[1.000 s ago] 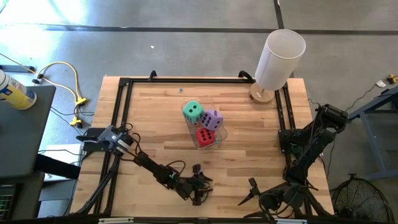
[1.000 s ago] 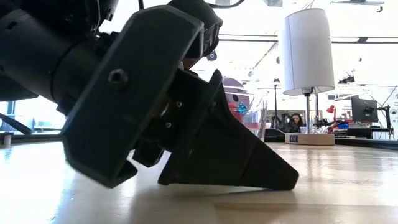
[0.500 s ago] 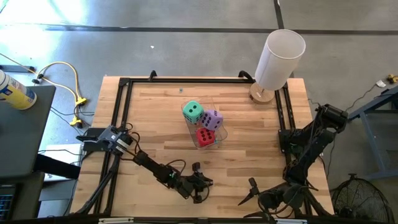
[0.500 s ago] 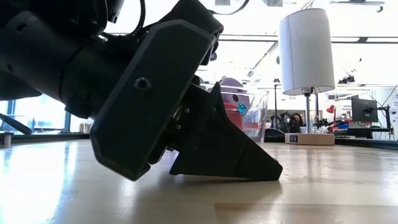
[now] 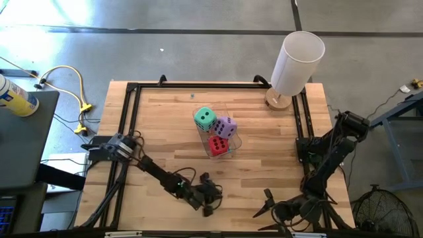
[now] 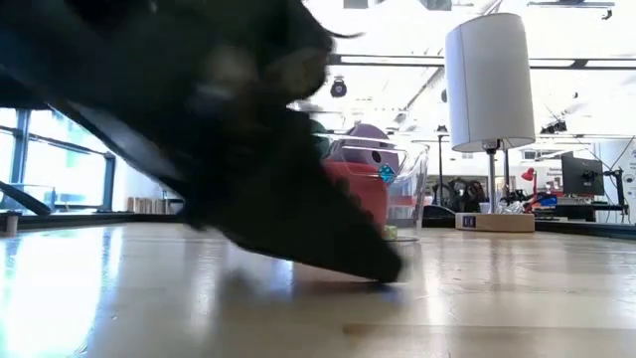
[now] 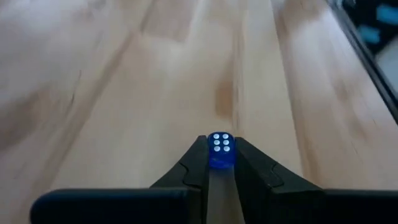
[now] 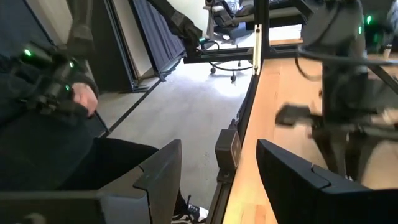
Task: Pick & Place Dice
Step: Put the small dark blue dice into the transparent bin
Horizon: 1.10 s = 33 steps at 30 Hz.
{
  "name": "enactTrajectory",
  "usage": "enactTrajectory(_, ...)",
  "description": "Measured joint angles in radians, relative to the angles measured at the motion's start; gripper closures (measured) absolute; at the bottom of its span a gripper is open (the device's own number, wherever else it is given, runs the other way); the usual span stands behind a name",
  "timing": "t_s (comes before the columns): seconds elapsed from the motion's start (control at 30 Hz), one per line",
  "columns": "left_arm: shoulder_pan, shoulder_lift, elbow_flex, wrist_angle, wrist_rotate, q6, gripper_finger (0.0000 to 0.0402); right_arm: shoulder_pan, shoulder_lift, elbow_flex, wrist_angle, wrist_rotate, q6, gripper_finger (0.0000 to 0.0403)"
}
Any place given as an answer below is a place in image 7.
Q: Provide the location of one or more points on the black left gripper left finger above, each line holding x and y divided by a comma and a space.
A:
189, 186

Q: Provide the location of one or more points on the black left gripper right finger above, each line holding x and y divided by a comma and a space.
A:
264, 193

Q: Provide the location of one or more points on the small blue die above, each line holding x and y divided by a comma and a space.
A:
221, 152

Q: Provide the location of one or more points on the black box with blue labels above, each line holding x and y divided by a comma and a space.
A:
367, 18

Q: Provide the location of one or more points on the black metal table frame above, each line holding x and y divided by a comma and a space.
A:
374, 71

